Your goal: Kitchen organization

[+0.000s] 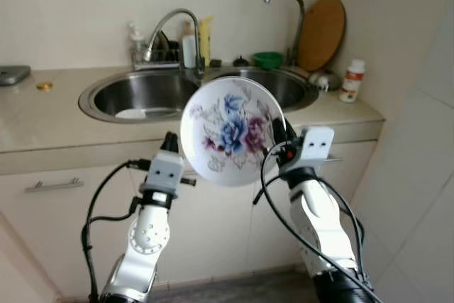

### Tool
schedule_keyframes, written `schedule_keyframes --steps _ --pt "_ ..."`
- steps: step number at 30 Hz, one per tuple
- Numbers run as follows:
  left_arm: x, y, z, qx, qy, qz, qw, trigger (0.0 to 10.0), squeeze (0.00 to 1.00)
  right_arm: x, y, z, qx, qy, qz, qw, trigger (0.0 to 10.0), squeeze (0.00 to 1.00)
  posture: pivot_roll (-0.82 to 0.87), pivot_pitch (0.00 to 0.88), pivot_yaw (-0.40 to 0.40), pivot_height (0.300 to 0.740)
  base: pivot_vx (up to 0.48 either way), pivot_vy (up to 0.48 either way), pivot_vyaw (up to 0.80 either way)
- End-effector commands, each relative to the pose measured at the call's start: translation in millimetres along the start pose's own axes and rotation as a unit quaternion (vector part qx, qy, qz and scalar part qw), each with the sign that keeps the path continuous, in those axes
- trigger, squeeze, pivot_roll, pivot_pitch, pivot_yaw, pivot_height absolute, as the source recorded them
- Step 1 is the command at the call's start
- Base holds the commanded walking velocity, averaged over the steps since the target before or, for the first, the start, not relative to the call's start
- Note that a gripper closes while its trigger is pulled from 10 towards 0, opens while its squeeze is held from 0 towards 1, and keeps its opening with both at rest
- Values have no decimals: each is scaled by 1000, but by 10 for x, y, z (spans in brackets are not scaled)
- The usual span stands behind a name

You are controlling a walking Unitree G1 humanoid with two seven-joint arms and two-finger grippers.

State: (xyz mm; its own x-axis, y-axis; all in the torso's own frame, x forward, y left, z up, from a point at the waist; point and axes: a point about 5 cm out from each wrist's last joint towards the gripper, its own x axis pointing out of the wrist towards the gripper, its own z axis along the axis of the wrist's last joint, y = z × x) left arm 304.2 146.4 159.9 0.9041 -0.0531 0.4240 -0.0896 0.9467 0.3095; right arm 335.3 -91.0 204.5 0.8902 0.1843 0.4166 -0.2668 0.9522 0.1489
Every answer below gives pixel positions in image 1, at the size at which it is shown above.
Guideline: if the white plate with blue flowers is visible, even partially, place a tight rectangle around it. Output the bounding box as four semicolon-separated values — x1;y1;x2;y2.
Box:
179;77;287;188

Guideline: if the dark kitchen utensil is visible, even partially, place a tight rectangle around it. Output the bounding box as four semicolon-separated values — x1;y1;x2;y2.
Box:
152;29;179;62

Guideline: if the cream cabinet door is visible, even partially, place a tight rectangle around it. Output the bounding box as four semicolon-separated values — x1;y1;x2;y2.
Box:
245;138;378;277
124;153;269;288
0;165;147;299

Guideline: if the stainless steel double sink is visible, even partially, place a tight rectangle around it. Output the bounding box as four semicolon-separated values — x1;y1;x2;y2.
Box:
78;66;321;125

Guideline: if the green plastic bowl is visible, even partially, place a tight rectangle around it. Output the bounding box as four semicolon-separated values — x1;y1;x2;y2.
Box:
253;51;285;70

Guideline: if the white bottle with red label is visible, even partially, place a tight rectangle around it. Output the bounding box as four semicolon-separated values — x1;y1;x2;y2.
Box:
338;59;367;104

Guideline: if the round wooden cutting board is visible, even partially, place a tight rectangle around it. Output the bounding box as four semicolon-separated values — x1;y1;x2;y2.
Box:
297;0;348;72

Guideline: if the tall steel faucet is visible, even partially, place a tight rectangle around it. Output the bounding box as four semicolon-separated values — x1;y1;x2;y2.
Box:
263;0;306;67

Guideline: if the white pump soap dispenser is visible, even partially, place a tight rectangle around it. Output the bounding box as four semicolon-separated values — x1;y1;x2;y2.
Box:
127;21;147;55

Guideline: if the grey flat object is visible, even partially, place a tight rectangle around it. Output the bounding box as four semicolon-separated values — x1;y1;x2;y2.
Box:
0;65;33;87

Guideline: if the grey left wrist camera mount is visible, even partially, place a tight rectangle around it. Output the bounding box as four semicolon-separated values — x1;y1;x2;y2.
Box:
141;150;187;196

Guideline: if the steel wire scourer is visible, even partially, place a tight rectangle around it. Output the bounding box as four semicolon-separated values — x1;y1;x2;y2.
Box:
309;70;343;93

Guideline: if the steel wire sink rack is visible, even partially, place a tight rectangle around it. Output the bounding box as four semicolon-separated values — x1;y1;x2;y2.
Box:
129;43;187;72

